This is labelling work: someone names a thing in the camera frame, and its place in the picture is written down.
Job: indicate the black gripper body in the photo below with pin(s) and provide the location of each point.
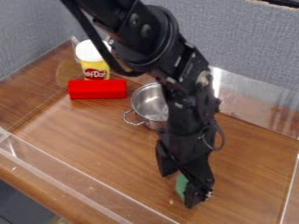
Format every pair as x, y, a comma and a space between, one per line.
196, 146

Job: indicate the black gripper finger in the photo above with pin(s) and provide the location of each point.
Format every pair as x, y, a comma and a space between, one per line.
198, 190
166, 153

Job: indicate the green foam block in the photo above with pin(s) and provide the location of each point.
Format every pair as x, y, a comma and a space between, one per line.
181, 184

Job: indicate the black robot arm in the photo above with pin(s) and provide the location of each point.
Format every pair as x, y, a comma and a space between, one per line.
137, 36

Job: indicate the small steel pot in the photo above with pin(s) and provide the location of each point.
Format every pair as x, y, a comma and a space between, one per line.
149, 106

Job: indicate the clear acrylic table barrier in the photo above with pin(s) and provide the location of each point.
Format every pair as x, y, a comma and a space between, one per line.
76, 157

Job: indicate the red rectangular block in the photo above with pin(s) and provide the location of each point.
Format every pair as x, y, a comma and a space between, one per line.
98, 89

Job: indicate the yellow Play-Doh can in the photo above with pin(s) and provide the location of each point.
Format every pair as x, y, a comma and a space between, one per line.
94, 65

